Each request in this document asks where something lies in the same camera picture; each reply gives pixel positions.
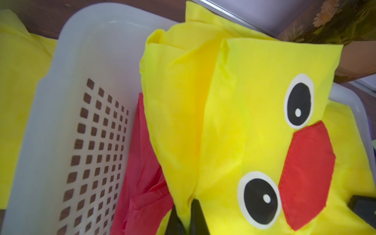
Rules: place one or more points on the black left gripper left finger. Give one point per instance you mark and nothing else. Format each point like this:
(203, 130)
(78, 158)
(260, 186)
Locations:
(174, 226)

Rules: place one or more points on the plain yellow folded raincoat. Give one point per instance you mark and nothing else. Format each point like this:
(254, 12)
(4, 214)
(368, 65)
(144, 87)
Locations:
(25, 59)

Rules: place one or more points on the yellow duck face raincoat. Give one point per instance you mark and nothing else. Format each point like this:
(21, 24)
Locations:
(243, 123)

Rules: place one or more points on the white perforated plastic basket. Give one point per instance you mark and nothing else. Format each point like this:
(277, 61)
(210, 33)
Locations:
(75, 147)

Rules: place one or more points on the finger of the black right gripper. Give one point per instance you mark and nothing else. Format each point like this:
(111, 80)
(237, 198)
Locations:
(365, 208)

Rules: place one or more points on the pink raincoat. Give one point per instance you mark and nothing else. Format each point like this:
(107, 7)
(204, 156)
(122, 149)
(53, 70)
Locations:
(144, 197)

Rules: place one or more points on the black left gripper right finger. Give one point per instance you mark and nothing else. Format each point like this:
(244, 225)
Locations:
(198, 225)

